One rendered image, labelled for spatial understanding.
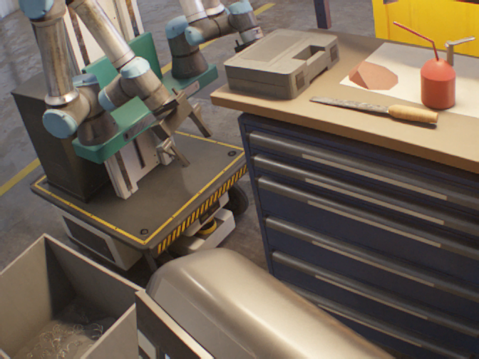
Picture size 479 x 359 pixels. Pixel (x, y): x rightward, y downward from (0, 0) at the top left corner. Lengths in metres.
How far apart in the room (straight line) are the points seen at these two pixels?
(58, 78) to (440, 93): 1.06
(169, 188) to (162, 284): 1.79
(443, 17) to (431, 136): 1.15
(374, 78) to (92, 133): 0.96
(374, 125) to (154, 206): 1.17
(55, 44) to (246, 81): 0.58
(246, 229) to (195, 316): 2.00
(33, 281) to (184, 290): 1.46
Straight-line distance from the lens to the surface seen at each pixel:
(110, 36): 1.53
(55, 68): 1.49
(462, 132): 1.05
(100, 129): 1.70
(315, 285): 1.54
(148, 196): 2.07
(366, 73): 1.22
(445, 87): 1.10
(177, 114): 1.43
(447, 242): 1.13
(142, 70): 1.38
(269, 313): 0.27
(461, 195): 1.03
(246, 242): 2.21
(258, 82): 1.21
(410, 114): 1.06
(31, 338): 1.83
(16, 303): 1.73
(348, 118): 1.09
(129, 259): 2.12
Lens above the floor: 1.50
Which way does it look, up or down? 35 degrees down
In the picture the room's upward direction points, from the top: 13 degrees counter-clockwise
